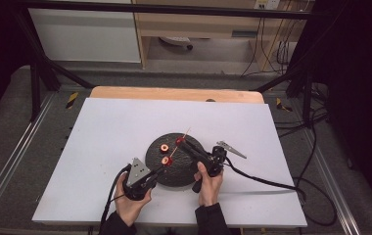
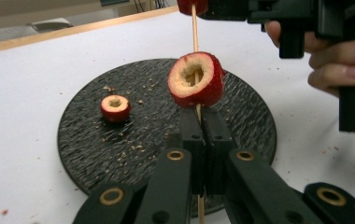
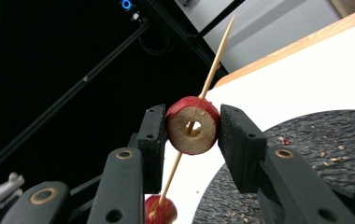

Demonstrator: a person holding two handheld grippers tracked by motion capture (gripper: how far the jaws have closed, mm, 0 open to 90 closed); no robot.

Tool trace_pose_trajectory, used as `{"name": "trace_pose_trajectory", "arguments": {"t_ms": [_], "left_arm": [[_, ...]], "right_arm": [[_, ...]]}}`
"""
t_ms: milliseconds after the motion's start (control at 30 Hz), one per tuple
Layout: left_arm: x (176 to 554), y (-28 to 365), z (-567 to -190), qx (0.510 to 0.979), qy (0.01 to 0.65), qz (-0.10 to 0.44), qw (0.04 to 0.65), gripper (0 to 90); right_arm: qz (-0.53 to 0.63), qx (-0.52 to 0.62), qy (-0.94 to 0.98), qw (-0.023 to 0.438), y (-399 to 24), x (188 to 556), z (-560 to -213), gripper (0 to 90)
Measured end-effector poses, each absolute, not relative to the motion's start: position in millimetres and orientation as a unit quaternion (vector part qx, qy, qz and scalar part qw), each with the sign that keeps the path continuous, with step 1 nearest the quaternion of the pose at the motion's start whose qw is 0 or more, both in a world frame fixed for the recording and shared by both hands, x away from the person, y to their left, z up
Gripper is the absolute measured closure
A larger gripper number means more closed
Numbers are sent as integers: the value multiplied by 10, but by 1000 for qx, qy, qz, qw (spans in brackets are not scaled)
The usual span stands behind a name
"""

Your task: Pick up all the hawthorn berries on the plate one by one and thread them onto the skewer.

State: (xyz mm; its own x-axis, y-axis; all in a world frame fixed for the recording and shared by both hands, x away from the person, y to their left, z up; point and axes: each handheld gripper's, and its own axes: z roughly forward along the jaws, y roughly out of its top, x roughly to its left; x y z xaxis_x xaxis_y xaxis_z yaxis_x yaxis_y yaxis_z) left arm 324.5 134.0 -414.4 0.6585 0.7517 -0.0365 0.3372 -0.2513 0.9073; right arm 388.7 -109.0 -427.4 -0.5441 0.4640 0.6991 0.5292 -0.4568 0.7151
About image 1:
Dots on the person's right hand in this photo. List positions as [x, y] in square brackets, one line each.
[208, 187]

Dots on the white cabinet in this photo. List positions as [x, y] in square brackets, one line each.
[86, 36]

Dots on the wooden table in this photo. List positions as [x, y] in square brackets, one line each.
[161, 94]

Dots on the white table board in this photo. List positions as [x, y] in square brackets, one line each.
[109, 130]

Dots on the round black stone plate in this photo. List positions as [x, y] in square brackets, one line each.
[177, 173]

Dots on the light wooden desk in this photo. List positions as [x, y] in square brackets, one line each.
[203, 27]

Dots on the black metal frame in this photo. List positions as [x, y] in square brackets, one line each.
[174, 9]

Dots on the person's left hand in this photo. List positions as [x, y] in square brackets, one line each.
[129, 205]

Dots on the white power strip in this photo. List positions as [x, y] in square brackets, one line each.
[267, 4]

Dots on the white device under desk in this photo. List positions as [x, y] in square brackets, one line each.
[176, 40]

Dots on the aluminium floor rail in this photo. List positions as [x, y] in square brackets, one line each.
[14, 153]
[332, 186]

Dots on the thin wooden skewer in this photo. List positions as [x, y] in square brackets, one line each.
[174, 150]

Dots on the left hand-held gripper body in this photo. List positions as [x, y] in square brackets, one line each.
[138, 181]

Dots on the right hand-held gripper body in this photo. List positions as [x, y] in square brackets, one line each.
[216, 160]

